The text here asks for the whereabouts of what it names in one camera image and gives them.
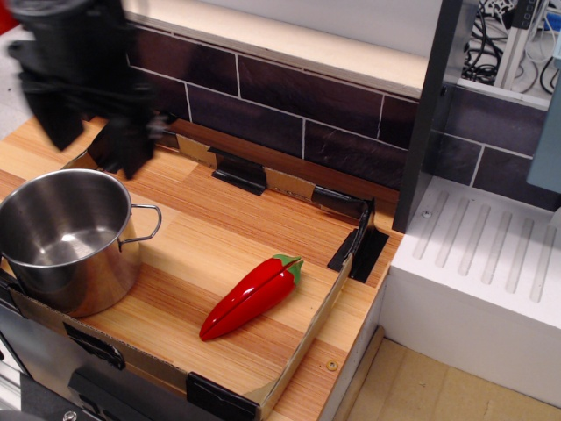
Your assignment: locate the white ribbed drainboard block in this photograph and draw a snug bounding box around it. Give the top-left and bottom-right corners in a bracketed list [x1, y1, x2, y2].
[380, 178, 560, 406]

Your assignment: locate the bundle of black cables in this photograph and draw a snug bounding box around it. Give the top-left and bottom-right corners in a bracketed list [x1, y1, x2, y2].
[462, 0, 561, 94]

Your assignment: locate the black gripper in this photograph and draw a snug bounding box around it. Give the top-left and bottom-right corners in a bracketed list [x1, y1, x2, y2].
[7, 39, 169, 180]

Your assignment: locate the brass screw in table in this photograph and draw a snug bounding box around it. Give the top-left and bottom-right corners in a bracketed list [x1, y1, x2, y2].
[326, 360, 338, 371]

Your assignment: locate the cardboard fence with black tape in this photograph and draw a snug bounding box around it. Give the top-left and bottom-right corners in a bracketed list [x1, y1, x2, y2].
[0, 113, 390, 421]

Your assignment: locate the stainless steel pot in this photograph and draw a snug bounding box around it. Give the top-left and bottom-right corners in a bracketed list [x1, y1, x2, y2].
[1, 168, 154, 318]

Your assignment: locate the dark shelf with brick backsplash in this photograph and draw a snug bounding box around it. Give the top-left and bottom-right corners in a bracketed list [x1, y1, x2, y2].
[124, 1, 461, 231]

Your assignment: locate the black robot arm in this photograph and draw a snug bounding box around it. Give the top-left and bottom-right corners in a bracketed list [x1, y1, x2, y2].
[7, 1, 160, 178]

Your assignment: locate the red toy chili pepper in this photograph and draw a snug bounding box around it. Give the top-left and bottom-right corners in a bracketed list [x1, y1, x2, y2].
[199, 254, 304, 341]

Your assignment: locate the grey metal cabinet front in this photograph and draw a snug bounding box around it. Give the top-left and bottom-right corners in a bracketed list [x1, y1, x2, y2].
[1, 305, 215, 420]

